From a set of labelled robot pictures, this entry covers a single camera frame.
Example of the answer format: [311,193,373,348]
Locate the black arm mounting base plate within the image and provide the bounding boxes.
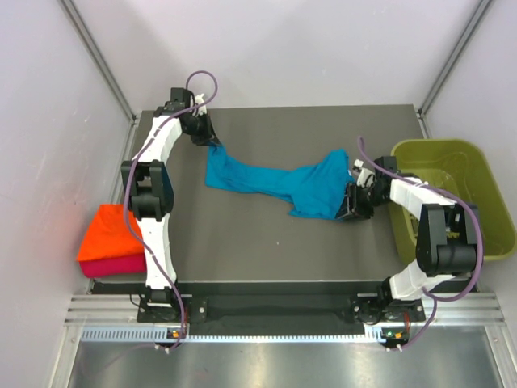
[92,280,426,335]

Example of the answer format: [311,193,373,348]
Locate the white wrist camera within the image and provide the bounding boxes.
[352,159,376,188]
[191,94,208,116]

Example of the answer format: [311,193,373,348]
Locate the olive green plastic basket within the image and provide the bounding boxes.
[391,139,516,262]

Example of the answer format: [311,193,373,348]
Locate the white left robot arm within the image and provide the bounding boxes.
[120,87,219,324]

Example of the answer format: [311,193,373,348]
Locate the blue t shirt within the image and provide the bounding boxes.
[205,145,355,221]

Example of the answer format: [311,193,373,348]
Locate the orange folded t shirt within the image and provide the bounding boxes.
[77,204,144,263]

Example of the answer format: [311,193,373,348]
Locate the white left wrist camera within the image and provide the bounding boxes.
[191,94,208,116]

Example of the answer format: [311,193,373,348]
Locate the pink folded t shirt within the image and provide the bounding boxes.
[78,253,146,279]

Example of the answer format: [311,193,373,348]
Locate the grey slotted cable duct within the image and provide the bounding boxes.
[80,326,405,344]

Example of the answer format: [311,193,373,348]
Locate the aluminium frame rail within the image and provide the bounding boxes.
[64,293,146,327]

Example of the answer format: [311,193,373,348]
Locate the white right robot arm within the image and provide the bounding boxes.
[335,156,482,325]

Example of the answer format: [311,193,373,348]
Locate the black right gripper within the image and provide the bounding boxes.
[335,181,389,221]

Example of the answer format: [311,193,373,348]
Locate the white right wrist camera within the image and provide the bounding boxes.
[352,159,376,188]

